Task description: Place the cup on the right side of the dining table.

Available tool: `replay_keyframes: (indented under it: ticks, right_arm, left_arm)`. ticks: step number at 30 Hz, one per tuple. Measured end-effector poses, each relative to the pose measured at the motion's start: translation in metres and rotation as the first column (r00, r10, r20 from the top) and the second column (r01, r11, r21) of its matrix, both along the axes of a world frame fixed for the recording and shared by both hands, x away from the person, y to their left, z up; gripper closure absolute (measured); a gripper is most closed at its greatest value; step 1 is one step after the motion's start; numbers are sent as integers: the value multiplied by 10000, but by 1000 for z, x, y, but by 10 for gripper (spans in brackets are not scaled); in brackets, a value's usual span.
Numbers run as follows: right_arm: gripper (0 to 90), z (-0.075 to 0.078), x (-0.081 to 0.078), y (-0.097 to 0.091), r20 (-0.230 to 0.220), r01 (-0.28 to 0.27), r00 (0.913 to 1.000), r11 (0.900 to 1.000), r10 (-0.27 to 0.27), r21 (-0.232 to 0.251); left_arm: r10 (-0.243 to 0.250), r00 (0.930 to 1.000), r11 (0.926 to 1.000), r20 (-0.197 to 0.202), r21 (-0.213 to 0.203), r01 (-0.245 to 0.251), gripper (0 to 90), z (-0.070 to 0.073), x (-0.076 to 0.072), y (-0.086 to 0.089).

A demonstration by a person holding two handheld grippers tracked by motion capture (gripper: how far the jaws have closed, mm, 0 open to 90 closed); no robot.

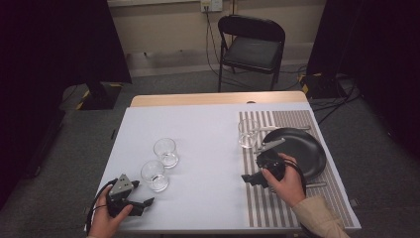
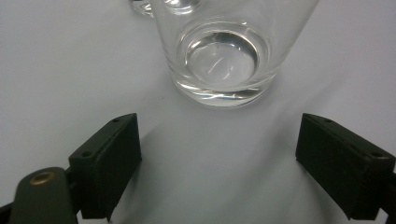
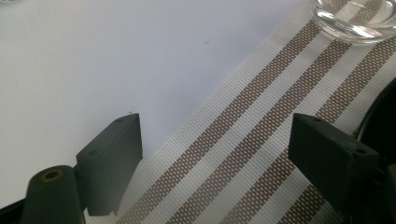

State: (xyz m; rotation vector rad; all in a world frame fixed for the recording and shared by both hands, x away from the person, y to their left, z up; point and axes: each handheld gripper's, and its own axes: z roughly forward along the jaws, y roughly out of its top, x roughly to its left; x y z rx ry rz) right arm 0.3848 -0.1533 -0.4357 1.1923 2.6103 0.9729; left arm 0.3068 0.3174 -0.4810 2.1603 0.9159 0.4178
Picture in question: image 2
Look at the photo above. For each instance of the clear drinking glass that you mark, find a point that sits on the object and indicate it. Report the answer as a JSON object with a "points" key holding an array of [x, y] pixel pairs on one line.
{"points": [[174, 7], [224, 59]]}

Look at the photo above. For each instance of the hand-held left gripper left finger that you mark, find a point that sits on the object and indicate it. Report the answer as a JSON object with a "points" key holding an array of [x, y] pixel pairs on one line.
{"points": [[106, 168]]}

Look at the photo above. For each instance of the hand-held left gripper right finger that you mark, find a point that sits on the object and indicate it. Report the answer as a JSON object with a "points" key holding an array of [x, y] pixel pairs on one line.
{"points": [[342, 168]]}

